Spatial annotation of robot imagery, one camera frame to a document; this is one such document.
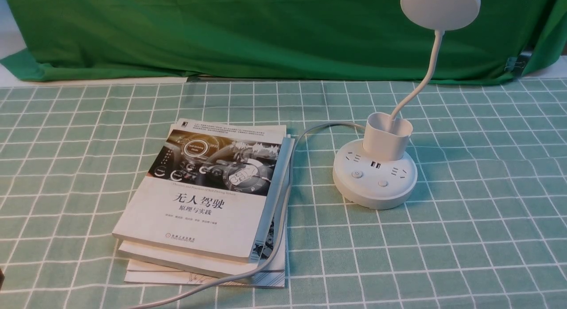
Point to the green checkered tablecloth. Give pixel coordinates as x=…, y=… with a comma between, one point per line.
x=484, y=228

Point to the white book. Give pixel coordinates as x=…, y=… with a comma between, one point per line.
x=195, y=262
x=266, y=278

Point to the bottom white book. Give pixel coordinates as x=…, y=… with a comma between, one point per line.
x=266, y=278

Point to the white desk lamp with socket base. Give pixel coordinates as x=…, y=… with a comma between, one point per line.
x=376, y=171

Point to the middle white book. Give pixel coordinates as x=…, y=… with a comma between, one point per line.
x=195, y=262

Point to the black binder clip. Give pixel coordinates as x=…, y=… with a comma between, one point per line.
x=516, y=65

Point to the green backdrop cloth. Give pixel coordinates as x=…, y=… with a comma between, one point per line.
x=276, y=39

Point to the top book with car cover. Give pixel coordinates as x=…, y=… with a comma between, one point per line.
x=208, y=202

